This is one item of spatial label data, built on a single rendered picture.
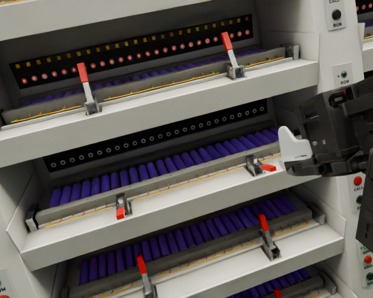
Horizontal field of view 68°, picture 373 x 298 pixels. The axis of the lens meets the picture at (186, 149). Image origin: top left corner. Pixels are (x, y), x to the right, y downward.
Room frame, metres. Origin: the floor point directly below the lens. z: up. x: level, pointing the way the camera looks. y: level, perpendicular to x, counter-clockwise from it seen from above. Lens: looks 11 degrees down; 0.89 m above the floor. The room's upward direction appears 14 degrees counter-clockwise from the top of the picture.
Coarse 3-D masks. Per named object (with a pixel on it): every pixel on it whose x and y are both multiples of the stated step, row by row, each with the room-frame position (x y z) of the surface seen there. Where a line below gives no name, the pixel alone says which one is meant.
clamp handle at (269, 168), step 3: (255, 159) 0.52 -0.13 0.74; (255, 162) 0.52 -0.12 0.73; (255, 165) 0.52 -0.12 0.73; (258, 165) 0.50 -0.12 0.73; (261, 165) 0.49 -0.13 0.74; (264, 165) 0.48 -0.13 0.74; (267, 165) 0.48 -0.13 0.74; (270, 165) 0.47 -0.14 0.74; (261, 168) 0.49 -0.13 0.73; (264, 168) 0.48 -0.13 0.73; (267, 168) 0.47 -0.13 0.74; (270, 168) 0.46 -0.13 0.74; (273, 168) 0.46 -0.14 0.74; (270, 171) 0.46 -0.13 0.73
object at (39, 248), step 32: (224, 128) 0.68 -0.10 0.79; (288, 128) 0.68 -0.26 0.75; (96, 160) 0.63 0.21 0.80; (32, 192) 0.56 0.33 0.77; (192, 192) 0.51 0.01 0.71; (224, 192) 0.50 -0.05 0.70; (256, 192) 0.52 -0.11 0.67; (32, 224) 0.48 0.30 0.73; (64, 224) 0.49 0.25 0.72; (96, 224) 0.47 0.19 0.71; (128, 224) 0.47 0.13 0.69; (160, 224) 0.48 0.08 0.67; (32, 256) 0.44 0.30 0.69; (64, 256) 0.45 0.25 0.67
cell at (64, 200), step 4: (64, 188) 0.58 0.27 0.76; (68, 188) 0.57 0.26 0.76; (64, 192) 0.56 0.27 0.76; (68, 192) 0.56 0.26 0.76; (64, 196) 0.54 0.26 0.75; (68, 196) 0.55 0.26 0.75; (60, 200) 0.53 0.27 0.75; (64, 200) 0.53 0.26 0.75; (68, 200) 0.53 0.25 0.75; (60, 204) 0.52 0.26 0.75
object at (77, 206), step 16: (272, 144) 0.58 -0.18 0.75; (224, 160) 0.55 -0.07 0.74; (240, 160) 0.56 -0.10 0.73; (160, 176) 0.54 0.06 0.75; (176, 176) 0.53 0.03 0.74; (192, 176) 0.54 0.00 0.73; (208, 176) 0.53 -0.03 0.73; (112, 192) 0.52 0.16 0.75; (128, 192) 0.52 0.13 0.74; (144, 192) 0.52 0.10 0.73; (160, 192) 0.51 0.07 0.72; (64, 208) 0.50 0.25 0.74; (80, 208) 0.50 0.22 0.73
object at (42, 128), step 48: (96, 48) 0.63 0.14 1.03; (144, 48) 0.66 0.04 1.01; (192, 48) 0.68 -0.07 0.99; (240, 48) 0.69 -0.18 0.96; (288, 48) 0.59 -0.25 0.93; (0, 96) 0.58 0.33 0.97; (48, 96) 0.59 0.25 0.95; (96, 96) 0.53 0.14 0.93; (144, 96) 0.53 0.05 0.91; (192, 96) 0.50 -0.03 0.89; (240, 96) 0.52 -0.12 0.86; (0, 144) 0.44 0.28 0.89; (48, 144) 0.46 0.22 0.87
